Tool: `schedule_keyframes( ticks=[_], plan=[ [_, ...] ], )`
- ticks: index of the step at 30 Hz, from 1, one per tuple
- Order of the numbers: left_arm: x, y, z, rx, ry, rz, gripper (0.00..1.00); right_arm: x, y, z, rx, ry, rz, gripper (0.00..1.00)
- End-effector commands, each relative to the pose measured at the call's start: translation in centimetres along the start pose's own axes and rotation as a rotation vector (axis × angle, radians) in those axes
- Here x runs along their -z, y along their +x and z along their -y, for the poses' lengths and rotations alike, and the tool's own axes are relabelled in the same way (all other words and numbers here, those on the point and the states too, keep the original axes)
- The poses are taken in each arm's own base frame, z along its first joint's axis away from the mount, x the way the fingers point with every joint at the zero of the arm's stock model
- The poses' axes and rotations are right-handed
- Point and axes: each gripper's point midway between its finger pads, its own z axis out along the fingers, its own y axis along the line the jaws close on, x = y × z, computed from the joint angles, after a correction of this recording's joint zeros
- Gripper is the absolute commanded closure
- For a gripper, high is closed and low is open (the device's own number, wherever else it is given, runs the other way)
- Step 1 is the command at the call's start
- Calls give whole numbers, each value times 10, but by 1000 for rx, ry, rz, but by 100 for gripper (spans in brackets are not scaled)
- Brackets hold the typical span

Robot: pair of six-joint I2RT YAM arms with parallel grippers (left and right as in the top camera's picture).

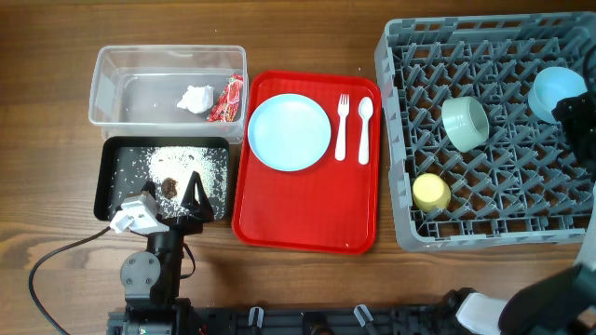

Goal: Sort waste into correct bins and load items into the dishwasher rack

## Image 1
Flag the rice and food scraps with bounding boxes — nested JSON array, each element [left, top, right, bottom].
[[107, 146, 228, 220]]

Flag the light blue bowl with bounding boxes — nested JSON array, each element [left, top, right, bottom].
[[528, 67, 587, 124]]

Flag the white napkin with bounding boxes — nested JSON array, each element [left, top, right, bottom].
[[176, 86, 214, 114]]

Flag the red ketchup packet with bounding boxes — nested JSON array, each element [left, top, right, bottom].
[[207, 74, 244, 123]]

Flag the mint green bowl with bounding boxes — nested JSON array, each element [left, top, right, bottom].
[[441, 97, 489, 153]]

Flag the light blue plate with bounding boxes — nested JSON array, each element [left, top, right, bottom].
[[248, 93, 332, 172]]

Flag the yellow plastic cup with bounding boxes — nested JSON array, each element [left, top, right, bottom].
[[413, 173, 452, 212]]

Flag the white plastic fork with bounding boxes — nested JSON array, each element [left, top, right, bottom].
[[334, 94, 350, 161]]

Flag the white plastic spoon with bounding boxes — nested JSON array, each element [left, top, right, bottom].
[[358, 97, 373, 165]]

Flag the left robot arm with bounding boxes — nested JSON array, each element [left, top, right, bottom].
[[106, 171, 214, 335]]

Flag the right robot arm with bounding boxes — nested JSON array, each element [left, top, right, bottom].
[[437, 91, 595, 334]]

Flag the grey dishwasher rack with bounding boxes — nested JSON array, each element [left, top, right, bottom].
[[374, 12, 595, 252]]

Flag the black plastic tray bin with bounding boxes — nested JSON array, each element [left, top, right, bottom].
[[94, 136, 230, 221]]

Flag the clear plastic bin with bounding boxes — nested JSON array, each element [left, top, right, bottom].
[[88, 45, 249, 143]]

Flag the red serving tray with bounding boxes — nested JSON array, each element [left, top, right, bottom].
[[232, 70, 382, 254]]

